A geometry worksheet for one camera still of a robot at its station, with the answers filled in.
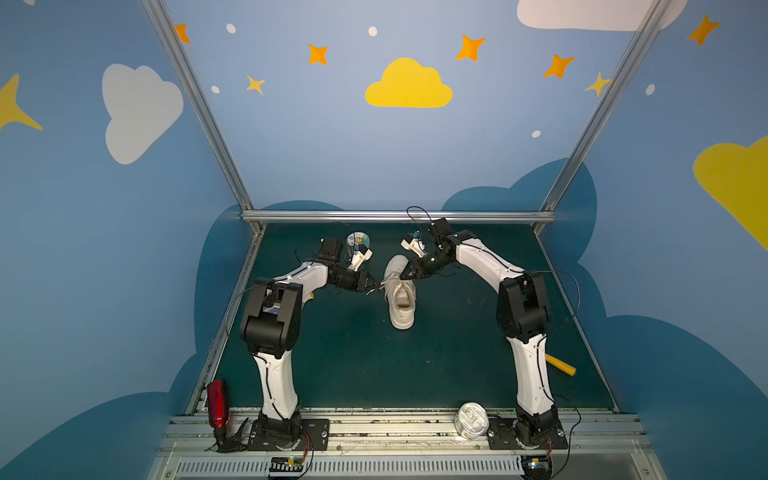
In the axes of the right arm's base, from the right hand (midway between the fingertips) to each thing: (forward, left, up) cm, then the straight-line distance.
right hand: (407, 274), depth 95 cm
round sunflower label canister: (+16, +19, -2) cm, 25 cm away
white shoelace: (0, +5, -4) cm, 6 cm away
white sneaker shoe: (-6, +2, -2) cm, 7 cm away
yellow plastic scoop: (-24, -45, -9) cm, 52 cm away
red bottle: (-39, +49, -7) cm, 63 cm away
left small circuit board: (-51, +29, -12) cm, 60 cm away
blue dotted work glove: (-13, +28, +7) cm, 32 cm away
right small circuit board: (-48, -34, -13) cm, 60 cm away
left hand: (-2, +10, -3) cm, 11 cm away
